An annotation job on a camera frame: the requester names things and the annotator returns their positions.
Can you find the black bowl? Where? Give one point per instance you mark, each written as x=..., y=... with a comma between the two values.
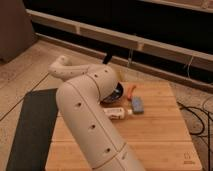
x=115, y=95

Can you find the brown cabinet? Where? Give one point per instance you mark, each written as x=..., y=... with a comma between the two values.
x=16, y=31

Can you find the black leg behind table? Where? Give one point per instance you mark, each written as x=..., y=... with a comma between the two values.
x=107, y=58

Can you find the white plastic bottle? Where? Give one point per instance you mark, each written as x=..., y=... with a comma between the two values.
x=117, y=113

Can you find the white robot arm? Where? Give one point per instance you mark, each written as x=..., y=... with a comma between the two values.
x=78, y=100

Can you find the orange pen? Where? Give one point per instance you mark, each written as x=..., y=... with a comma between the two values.
x=130, y=92

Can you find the white wooden rail shelf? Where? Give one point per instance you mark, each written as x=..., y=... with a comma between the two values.
x=140, y=44

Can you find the dark floor mat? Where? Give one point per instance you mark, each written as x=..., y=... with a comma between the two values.
x=34, y=132

